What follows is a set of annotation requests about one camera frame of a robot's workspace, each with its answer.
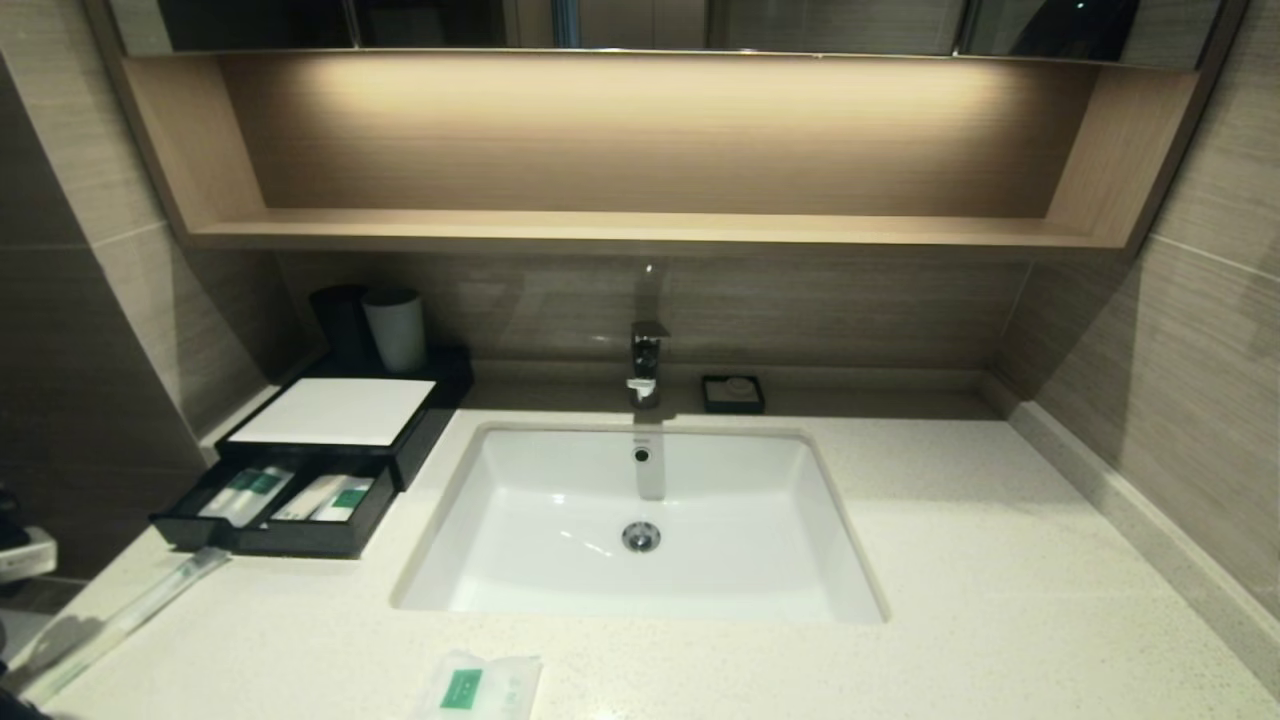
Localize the toothbrush plain packet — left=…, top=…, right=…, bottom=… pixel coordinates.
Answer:
left=15, top=547, right=233, bottom=707

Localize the black amenity tray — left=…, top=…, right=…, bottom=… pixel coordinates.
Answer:
left=150, top=455, right=399, bottom=560

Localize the grey plastic cup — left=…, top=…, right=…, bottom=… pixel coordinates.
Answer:
left=360, top=288, right=427, bottom=375

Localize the white rectangular board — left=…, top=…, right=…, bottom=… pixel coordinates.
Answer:
left=229, top=378, right=439, bottom=448

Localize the black amenity tray box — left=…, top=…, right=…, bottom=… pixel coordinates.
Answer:
left=214, top=345, right=476, bottom=493

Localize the slim packet green label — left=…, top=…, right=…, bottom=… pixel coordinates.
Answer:
left=200, top=467, right=263, bottom=519

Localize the plain white packet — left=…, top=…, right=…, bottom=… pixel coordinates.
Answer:
left=272, top=474, right=347, bottom=522

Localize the flat packet green label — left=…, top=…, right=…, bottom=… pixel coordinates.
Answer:
left=314, top=477, right=377, bottom=524

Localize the black plastic cup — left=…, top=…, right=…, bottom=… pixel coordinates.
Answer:
left=309, top=284, right=377, bottom=367

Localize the small sachet green label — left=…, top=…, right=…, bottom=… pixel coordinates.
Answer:
left=408, top=650, right=544, bottom=720

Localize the white ceramic sink basin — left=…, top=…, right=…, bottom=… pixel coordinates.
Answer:
left=392, top=422, right=889, bottom=625

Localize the chrome faucet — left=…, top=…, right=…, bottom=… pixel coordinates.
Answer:
left=626, top=320, right=672, bottom=411

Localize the black soap dish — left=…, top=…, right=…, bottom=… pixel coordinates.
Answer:
left=700, top=374, right=767, bottom=415

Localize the mirror cabinet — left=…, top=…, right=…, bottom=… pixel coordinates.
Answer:
left=107, top=0, right=1228, bottom=70

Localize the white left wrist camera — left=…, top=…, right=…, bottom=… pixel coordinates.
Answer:
left=0, top=526, right=59, bottom=585

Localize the wooden wall shelf niche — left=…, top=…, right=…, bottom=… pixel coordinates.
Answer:
left=86, top=48, right=1248, bottom=263

